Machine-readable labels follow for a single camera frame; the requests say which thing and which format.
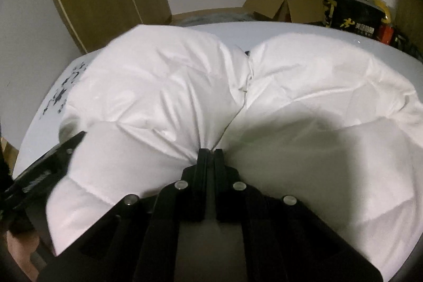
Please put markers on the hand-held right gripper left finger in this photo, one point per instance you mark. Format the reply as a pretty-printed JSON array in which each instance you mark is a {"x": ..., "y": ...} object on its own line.
[{"x": 202, "y": 169}]

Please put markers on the red box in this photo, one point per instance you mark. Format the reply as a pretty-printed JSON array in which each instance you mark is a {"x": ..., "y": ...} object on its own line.
[{"x": 386, "y": 34}]

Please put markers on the white puffer jacket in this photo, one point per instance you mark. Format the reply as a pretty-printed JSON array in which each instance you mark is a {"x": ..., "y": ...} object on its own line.
[{"x": 297, "y": 103}]

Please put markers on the flat cardboard box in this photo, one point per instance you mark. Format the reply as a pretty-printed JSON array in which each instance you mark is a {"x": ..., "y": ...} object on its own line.
[{"x": 205, "y": 16}]

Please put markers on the wooden counter cabinet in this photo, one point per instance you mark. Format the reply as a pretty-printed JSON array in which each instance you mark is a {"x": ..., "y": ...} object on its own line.
[{"x": 7, "y": 153}]

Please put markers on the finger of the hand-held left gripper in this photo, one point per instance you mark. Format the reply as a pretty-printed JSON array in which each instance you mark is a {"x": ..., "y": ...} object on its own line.
[{"x": 66, "y": 153}]

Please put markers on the black box with yellow print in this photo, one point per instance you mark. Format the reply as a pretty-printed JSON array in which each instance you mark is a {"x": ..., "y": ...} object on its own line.
[{"x": 353, "y": 12}]

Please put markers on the open cardboard box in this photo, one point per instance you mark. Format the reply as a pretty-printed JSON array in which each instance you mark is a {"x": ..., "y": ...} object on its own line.
[
  {"x": 264, "y": 4},
  {"x": 305, "y": 11}
]

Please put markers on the person's left forearm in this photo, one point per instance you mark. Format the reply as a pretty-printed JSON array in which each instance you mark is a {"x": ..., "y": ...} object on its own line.
[{"x": 23, "y": 252}]

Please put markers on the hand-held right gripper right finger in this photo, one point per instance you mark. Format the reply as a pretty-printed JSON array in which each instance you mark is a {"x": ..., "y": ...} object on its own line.
[{"x": 219, "y": 169}]

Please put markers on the yellow plastic object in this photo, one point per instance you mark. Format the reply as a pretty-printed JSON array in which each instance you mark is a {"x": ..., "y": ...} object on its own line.
[{"x": 385, "y": 11}]

